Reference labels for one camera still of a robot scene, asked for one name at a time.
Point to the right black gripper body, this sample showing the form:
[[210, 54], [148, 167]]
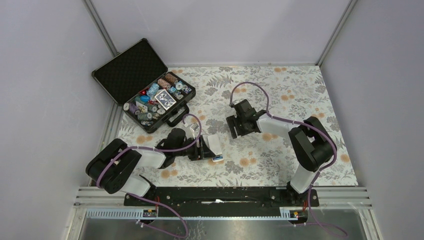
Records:
[[235, 121]]

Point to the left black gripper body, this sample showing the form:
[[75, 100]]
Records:
[[192, 152]]

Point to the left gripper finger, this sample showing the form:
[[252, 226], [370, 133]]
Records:
[[206, 153], [204, 142]]

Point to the white remote control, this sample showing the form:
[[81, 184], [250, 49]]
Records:
[[215, 146]]

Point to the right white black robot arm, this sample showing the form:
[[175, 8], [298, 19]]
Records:
[[312, 145]]

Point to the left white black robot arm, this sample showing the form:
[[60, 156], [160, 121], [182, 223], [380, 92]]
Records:
[[112, 169]]

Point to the floral table mat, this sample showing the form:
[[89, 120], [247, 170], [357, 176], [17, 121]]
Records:
[[257, 159]]

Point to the playing card deck box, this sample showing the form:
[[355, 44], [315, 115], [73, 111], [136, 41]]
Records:
[[165, 99]]

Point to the black poker chip case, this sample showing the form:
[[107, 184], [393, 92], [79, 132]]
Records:
[[135, 70]]

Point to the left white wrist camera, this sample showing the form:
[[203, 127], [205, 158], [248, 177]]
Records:
[[191, 130]]

